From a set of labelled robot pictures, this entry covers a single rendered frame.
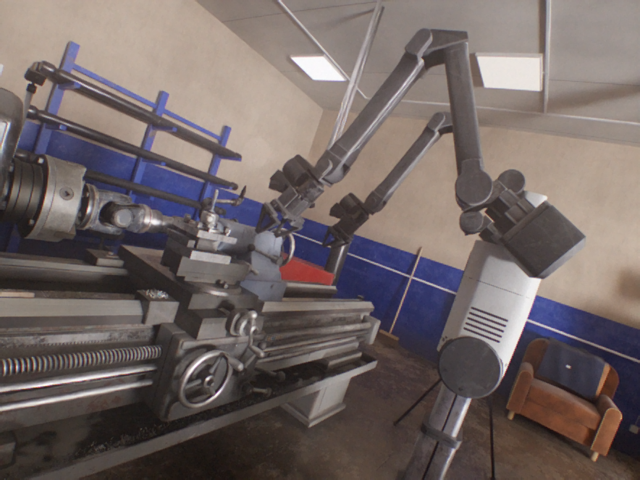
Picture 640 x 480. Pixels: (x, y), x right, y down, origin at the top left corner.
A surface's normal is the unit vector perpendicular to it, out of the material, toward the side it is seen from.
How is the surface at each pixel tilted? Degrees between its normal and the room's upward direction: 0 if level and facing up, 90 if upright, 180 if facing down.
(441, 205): 90
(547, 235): 90
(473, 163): 90
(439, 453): 90
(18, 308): 36
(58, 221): 108
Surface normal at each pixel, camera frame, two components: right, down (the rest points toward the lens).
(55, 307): 0.72, -0.60
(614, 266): -0.53, -0.15
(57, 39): 0.78, 0.28
